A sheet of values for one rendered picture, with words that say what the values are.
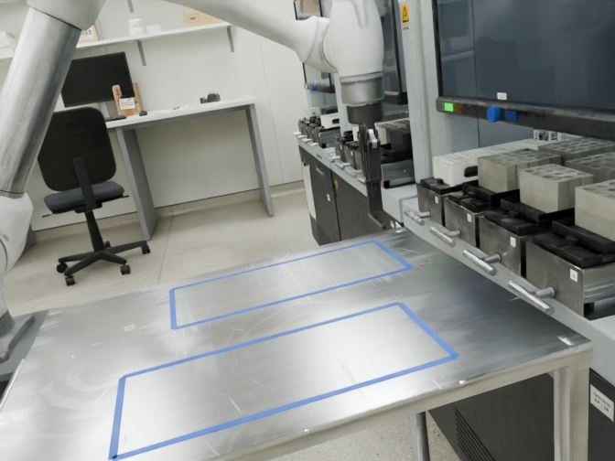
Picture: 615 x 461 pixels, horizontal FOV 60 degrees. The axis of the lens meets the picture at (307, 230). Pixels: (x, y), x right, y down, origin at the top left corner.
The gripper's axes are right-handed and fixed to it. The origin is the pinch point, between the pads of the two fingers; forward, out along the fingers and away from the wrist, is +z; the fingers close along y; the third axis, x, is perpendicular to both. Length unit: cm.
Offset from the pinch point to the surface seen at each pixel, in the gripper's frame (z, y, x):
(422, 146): -4.2, 26.0, -19.8
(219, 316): 0, -47, 32
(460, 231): 6.5, -14.3, -13.7
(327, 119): -5, 123, -8
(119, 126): -6, 277, 116
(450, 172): -3.1, -2.8, -16.6
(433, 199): 2.7, -1.4, -12.8
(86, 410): 0, -63, 45
